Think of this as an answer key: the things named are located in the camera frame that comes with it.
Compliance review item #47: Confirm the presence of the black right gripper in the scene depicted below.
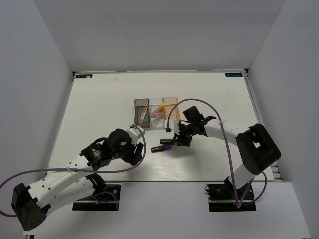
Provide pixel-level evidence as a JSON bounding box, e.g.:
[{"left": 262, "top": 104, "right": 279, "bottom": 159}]
[{"left": 173, "top": 122, "right": 197, "bottom": 147}]

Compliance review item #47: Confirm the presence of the black green-capped highlighter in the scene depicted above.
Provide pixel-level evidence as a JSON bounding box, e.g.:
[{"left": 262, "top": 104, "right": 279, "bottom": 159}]
[{"left": 160, "top": 139, "right": 180, "bottom": 146}]

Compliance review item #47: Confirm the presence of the black purple-capped highlighter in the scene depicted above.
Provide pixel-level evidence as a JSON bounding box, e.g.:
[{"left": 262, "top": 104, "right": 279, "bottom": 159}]
[{"left": 151, "top": 145, "right": 172, "bottom": 153}]

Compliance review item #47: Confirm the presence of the grey orange-capped highlighter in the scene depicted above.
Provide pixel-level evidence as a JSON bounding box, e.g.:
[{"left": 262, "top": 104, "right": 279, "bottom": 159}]
[{"left": 151, "top": 103, "right": 165, "bottom": 118}]

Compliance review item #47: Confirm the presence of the pink yellow-capped highlighter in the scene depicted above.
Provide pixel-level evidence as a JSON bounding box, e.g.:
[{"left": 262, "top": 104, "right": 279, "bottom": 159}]
[{"left": 152, "top": 111, "right": 164, "bottom": 122}]

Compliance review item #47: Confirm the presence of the yellow thin highlighter pen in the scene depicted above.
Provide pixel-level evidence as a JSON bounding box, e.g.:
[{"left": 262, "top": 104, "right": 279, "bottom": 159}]
[{"left": 138, "top": 106, "right": 146, "bottom": 123}]

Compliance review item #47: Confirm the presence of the pink thin highlighter pen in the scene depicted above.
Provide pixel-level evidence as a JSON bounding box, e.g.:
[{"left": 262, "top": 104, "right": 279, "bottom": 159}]
[{"left": 141, "top": 106, "right": 148, "bottom": 123}]

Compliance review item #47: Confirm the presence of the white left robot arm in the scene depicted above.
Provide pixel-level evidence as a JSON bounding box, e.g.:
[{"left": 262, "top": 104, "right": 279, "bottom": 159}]
[{"left": 11, "top": 126, "right": 145, "bottom": 231}]

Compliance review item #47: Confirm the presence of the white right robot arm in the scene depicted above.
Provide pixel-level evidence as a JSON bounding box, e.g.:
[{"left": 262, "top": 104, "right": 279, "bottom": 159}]
[{"left": 165, "top": 106, "right": 281, "bottom": 199}]

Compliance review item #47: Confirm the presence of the clear transparent container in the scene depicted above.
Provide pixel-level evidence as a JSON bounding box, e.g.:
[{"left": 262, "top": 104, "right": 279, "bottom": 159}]
[{"left": 149, "top": 98, "right": 165, "bottom": 129}]

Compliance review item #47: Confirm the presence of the orange transparent container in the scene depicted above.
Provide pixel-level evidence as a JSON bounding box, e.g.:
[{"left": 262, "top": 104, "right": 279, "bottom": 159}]
[{"left": 163, "top": 97, "right": 181, "bottom": 122}]

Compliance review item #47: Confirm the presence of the grey transparent container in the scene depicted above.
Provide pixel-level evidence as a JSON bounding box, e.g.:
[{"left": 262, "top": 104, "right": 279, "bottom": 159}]
[{"left": 134, "top": 98, "right": 150, "bottom": 129}]

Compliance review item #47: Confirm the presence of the blue left corner label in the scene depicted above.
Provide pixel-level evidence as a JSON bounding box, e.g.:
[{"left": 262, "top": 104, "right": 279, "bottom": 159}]
[{"left": 75, "top": 74, "right": 93, "bottom": 79}]

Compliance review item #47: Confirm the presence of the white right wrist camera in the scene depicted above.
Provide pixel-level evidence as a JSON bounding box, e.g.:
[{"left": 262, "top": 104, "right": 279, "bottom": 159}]
[{"left": 164, "top": 120, "right": 179, "bottom": 134}]

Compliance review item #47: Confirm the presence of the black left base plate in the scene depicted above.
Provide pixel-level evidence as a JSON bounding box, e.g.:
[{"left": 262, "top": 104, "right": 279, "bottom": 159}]
[{"left": 72, "top": 183, "right": 121, "bottom": 212}]

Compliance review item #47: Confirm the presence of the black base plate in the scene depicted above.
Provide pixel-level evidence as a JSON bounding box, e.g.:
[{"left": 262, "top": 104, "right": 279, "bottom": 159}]
[
  {"left": 72, "top": 183, "right": 121, "bottom": 212},
  {"left": 204, "top": 184, "right": 256, "bottom": 212}
]

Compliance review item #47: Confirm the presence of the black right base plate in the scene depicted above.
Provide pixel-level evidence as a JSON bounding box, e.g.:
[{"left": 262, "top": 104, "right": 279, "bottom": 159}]
[{"left": 204, "top": 184, "right": 256, "bottom": 212}]

